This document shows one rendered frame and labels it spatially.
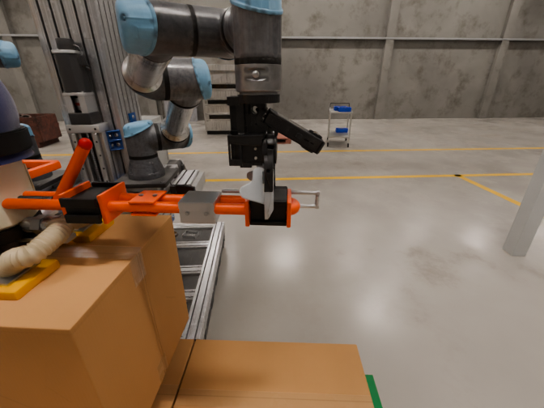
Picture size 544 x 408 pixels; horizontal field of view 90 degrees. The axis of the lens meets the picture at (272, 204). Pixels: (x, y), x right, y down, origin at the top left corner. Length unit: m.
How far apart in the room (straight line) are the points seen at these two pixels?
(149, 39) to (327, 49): 11.14
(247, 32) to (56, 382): 0.66
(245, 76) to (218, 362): 0.91
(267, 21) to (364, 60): 11.53
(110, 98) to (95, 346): 1.09
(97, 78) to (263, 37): 1.10
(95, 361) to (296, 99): 11.05
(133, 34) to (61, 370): 0.55
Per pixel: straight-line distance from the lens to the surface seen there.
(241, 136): 0.47
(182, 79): 0.89
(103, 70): 1.47
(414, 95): 12.88
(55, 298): 0.64
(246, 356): 1.10
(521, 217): 3.16
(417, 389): 1.82
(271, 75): 0.46
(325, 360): 1.10
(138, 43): 0.52
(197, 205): 0.52
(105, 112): 1.48
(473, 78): 14.10
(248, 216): 0.50
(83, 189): 0.68
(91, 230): 0.80
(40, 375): 0.68
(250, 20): 0.46
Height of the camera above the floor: 1.42
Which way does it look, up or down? 24 degrees down
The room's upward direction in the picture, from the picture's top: straight up
